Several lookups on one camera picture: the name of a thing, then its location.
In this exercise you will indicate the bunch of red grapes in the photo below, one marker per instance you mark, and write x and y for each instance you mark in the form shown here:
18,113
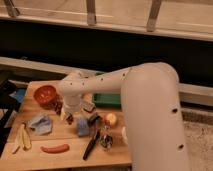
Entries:
58,104

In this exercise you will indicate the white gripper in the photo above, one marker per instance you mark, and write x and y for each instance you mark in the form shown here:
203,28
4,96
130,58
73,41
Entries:
71,104

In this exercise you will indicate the blue object on chair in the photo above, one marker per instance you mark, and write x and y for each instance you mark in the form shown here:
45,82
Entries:
19,94

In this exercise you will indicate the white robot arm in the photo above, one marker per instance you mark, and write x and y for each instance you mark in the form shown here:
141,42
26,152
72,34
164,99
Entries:
151,106

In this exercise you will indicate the black chair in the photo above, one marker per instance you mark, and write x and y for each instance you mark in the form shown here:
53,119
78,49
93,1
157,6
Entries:
6,102

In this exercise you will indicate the wooden table board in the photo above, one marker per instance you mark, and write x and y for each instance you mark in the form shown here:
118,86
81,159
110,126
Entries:
62,133

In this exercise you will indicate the white round container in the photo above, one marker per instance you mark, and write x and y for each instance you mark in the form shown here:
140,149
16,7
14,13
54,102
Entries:
123,132

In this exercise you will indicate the blue sponge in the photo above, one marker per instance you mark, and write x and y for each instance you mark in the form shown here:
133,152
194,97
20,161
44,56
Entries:
82,126

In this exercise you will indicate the yellow apple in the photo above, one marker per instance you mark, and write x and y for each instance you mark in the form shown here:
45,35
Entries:
110,119

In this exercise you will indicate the crumpled blue cloth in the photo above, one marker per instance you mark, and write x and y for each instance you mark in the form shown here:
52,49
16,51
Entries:
41,124

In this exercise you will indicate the orange bowl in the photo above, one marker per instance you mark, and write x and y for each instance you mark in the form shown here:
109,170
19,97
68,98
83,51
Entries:
45,95

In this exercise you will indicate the black handled kitchen brush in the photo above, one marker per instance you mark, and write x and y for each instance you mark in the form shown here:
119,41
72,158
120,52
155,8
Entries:
94,123

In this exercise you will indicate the metal measuring spoon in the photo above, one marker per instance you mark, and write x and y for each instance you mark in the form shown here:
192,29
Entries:
106,140

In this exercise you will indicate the grey rectangular block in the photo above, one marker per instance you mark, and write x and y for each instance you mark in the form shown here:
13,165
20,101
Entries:
87,106

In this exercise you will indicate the red sausage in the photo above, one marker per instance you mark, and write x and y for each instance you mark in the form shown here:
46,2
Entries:
57,149

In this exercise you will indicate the green plastic tray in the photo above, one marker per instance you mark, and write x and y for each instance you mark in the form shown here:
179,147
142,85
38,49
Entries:
107,93

